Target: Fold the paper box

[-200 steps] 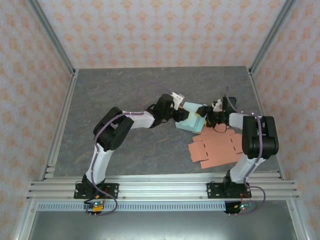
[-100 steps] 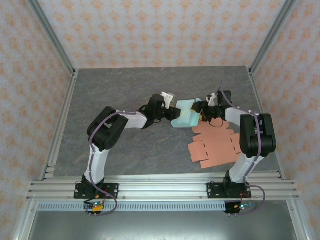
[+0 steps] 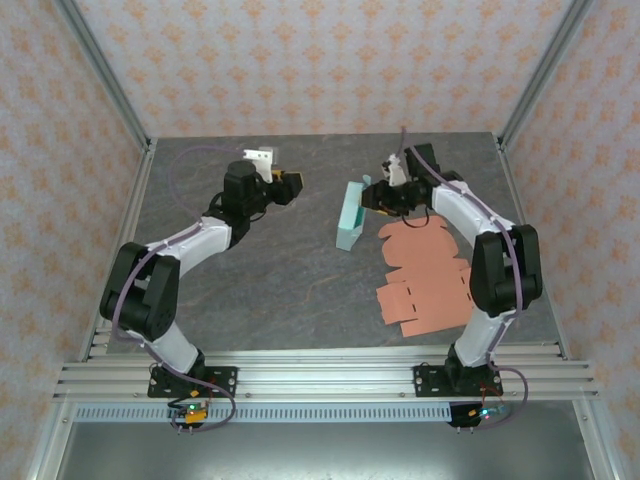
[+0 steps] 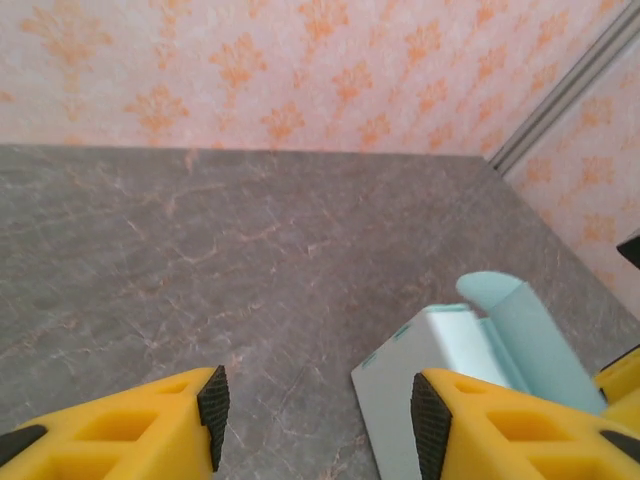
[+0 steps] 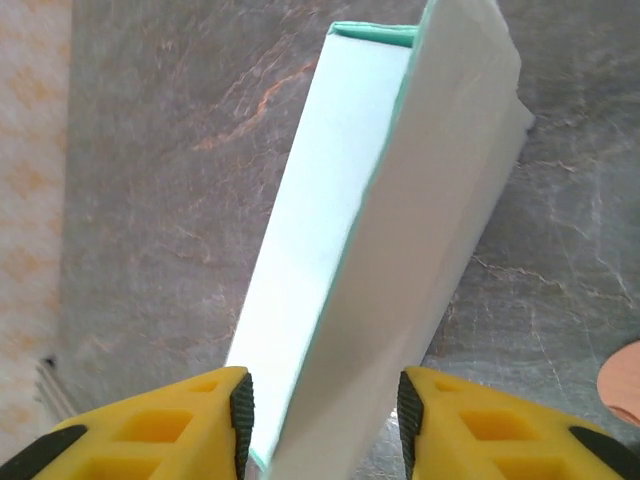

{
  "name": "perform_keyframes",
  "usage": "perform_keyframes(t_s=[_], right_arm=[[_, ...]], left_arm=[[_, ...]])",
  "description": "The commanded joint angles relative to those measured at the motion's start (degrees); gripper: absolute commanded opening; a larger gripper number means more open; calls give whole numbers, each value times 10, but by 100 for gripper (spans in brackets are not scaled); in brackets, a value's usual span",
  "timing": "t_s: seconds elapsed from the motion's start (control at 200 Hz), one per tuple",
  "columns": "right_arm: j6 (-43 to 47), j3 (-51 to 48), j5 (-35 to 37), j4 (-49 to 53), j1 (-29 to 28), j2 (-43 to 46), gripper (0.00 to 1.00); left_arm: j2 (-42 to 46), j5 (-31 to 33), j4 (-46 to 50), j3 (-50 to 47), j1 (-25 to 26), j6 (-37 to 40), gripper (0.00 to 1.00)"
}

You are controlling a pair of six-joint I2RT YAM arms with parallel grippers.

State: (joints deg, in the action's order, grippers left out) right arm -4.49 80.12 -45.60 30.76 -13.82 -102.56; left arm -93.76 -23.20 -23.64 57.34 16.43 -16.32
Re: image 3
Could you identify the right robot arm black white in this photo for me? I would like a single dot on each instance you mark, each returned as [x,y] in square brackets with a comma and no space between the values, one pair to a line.
[505,275]

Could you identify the aluminium mounting rail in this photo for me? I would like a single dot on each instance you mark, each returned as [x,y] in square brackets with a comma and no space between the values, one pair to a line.
[325,380]

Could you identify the aluminium table side rail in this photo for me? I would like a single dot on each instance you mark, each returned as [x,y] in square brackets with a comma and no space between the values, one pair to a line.
[518,200]
[131,215]

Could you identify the aluminium frame post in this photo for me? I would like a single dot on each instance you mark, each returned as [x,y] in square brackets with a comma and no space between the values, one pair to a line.
[110,80]
[542,75]

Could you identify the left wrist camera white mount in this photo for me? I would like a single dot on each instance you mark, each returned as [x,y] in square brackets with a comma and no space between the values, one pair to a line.
[260,160]

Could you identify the grey metal sheet panel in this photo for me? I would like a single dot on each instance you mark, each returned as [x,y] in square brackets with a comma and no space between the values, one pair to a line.
[325,455]

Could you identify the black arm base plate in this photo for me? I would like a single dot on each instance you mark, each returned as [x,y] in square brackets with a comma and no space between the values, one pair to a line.
[225,380]
[425,382]

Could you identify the salmon pink paper box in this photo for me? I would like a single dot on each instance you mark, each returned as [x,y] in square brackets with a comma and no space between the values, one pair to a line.
[425,280]

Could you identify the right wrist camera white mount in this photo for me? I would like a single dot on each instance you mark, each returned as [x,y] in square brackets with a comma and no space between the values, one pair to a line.
[395,172]

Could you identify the controller board with yellow connector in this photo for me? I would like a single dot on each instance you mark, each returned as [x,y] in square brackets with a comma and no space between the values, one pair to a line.
[192,414]
[482,414]

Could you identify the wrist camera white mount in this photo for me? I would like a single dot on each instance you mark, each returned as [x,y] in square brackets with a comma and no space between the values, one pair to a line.
[395,172]
[260,160]

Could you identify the aluminium frame leg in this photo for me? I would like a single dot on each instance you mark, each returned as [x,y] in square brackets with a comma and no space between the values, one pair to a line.
[50,450]
[597,450]

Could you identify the teal paper box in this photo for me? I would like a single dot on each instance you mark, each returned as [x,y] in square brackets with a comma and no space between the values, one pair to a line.
[350,220]

